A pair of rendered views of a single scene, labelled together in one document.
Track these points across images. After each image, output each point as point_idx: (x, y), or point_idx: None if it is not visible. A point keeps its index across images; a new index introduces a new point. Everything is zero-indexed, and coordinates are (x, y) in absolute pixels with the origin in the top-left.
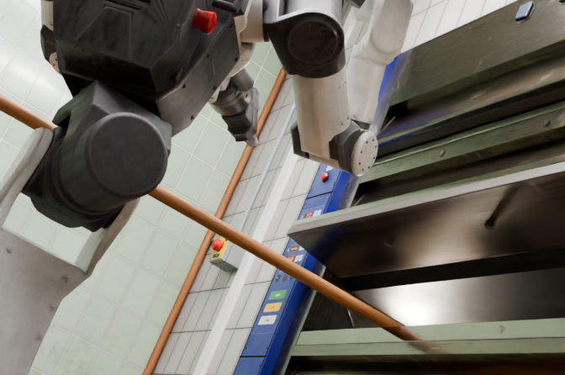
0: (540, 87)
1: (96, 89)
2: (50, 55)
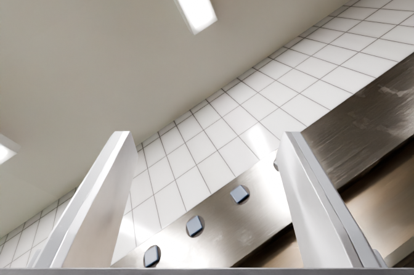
0: None
1: None
2: None
